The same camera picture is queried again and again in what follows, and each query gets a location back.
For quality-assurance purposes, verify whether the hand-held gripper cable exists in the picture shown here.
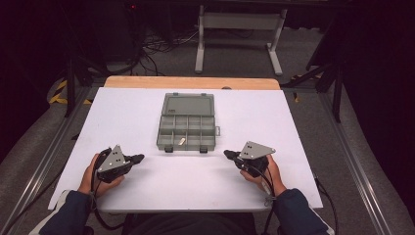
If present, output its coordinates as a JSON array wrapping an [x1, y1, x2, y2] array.
[[247, 165, 279, 235], [88, 147, 127, 231]]

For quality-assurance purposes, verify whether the yellow black hazard tape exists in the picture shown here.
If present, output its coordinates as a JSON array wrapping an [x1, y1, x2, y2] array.
[[48, 79, 94, 106]]

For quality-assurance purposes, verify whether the person's dark clothed torso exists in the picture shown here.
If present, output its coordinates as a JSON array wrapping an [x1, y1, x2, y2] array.
[[121, 211, 258, 235]]

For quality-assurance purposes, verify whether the tangle of black floor cables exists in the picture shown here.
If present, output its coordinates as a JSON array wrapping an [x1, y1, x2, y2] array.
[[138, 27, 201, 76]]

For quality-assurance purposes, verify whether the person's left hand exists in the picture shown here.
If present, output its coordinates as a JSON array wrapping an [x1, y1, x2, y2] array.
[[77, 153, 126, 198]]

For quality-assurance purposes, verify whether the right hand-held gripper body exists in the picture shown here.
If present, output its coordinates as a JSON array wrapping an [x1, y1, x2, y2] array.
[[234, 140, 277, 179]]

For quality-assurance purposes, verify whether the grey compartment organizer box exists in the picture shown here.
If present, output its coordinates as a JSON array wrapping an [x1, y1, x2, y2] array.
[[156, 92, 222, 154]]

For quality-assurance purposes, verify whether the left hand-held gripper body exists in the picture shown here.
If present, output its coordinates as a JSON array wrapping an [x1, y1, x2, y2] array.
[[94, 144, 135, 184]]

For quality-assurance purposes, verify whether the grey metal stand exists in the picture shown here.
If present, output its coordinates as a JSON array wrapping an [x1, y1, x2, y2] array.
[[194, 4, 289, 77]]

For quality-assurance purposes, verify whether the black stand leg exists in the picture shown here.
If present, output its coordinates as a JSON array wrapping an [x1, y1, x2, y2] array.
[[63, 55, 111, 118], [280, 60, 346, 124]]

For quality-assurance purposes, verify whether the aluminium floor rail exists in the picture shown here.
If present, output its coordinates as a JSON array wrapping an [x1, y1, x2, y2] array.
[[0, 87, 99, 235], [317, 92, 395, 235]]

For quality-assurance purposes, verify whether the wooden table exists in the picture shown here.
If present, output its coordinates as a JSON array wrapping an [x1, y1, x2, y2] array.
[[103, 75, 282, 91]]

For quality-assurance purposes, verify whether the black cable beside table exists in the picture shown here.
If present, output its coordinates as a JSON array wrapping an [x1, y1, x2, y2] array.
[[313, 175, 341, 235]]

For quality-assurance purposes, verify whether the left hand-held gripper cable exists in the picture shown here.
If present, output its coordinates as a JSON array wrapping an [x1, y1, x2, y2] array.
[[88, 147, 127, 231]]

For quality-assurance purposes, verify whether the person's right hand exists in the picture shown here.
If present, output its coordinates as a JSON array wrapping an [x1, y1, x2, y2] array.
[[239, 154, 289, 198]]

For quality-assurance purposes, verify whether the right hand-held gripper cable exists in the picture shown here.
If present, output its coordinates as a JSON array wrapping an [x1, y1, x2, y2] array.
[[247, 165, 279, 235]]

